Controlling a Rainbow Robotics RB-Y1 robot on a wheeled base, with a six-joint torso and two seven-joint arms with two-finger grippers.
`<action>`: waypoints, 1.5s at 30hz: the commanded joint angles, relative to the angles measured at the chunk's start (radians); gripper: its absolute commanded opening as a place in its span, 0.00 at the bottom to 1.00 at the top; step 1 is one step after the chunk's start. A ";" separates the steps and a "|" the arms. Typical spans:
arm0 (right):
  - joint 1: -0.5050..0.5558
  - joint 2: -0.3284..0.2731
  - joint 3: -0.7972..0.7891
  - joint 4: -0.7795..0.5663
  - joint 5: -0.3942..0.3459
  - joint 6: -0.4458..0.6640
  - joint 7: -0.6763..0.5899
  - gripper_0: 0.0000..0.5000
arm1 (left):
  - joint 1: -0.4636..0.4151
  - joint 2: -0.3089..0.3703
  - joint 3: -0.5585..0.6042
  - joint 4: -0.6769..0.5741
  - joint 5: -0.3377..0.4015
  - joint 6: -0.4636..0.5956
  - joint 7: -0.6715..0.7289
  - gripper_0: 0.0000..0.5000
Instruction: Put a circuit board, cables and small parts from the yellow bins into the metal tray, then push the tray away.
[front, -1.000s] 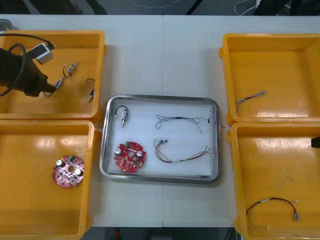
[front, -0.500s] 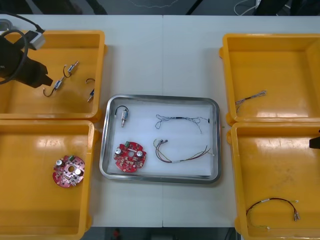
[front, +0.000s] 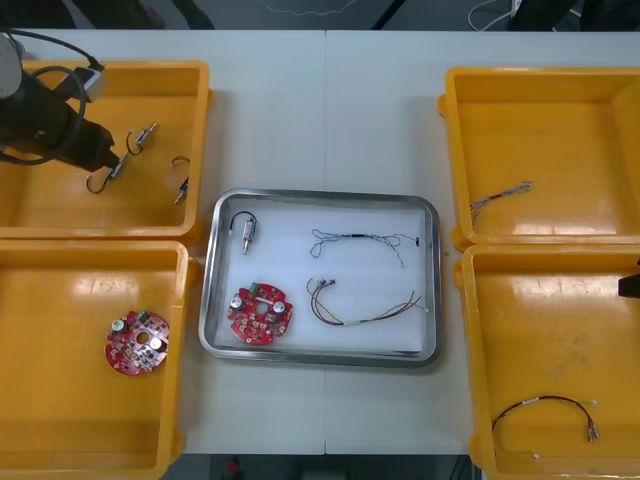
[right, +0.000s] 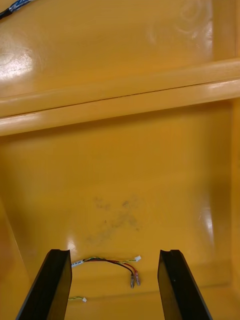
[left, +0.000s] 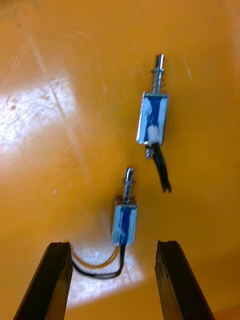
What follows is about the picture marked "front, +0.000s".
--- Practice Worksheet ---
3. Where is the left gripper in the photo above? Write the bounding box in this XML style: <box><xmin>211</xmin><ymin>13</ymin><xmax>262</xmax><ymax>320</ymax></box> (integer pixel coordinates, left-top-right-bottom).
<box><xmin>42</xmin><ymin>99</ymin><xmax>124</xmax><ymax>177</ymax></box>

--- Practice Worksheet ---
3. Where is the metal solenoid with white label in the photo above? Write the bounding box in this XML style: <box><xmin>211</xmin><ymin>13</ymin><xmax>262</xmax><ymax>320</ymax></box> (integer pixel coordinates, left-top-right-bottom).
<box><xmin>228</xmin><ymin>210</ymin><xmax>259</xmax><ymax>256</ymax></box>

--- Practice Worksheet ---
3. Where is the round red circuit board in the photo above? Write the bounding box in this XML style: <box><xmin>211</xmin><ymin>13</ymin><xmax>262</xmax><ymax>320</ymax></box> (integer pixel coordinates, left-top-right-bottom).
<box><xmin>104</xmin><ymin>309</ymin><xmax>171</xmax><ymax>376</ymax></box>
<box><xmin>227</xmin><ymin>282</ymin><xmax>295</xmax><ymax>347</ymax></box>

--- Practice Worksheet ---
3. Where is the blue-white twisted wire harness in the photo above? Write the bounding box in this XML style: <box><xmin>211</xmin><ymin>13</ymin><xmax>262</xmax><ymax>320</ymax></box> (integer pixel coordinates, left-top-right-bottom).
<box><xmin>308</xmin><ymin>227</ymin><xmax>422</xmax><ymax>269</ymax></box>
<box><xmin>468</xmin><ymin>180</ymin><xmax>534</xmax><ymax>221</ymax></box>

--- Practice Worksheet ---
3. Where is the red green-yellow wire harness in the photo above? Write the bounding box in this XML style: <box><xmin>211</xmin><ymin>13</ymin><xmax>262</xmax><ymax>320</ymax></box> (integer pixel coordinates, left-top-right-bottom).
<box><xmin>305</xmin><ymin>277</ymin><xmax>431</xmax><ymax>327</ymax></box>

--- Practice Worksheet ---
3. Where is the yellow-orange plastic bin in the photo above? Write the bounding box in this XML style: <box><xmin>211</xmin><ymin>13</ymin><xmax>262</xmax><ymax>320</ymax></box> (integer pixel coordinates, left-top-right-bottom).
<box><xmin>452</xmin><ymin>243</ymin><xmax>640</xmax><ymax>479</ymax></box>
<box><xmin>437</xmin><ymin>66</ymin><xmax>640</xmax><ymax>247</ymax></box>
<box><xmin>0</xmin><ymin>60</ymin><xmax>217</xmax><ymax>242</ymax></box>
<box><xmin>0</xmin><ymin>238</ymin><xmax>201</xmax><ymax>477</ymax></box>

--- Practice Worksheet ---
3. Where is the metal solenoid with blue label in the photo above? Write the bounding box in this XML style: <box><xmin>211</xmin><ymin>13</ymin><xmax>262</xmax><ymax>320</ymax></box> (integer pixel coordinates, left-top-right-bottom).
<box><xmin>171</xmin><ymin>156</ymin><xmax>192</xmax><ymax>205</ymax></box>

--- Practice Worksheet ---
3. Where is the white sheet liner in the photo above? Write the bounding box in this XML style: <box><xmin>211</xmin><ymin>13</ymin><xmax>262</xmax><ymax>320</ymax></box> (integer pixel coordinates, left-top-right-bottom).
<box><xmin>219</xmin><ymin>199</ymin><xmax>429</xmax><ymax>357</ymax></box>

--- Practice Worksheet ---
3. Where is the steel tray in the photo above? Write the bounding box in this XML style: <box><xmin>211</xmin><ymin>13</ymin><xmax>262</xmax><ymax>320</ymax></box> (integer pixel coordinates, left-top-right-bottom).
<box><xmin>197</xmin><ymin>187</ymin><xmax>444</xmax><ymax>370</ymax></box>

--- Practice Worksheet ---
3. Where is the red black wire harness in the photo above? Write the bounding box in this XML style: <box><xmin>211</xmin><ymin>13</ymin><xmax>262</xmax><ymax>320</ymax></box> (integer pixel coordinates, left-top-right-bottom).
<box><xmin>490</xmin><ymin>394</ymin><xmax>601</xmax><ymax>461</ymax></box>

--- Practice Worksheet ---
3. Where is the white cable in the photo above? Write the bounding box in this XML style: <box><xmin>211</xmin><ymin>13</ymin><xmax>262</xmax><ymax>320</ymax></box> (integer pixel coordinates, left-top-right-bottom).
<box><xmin>467</xmin><ymin>0</ymin><xmax>522</xmax><ymax>32</ymax></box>

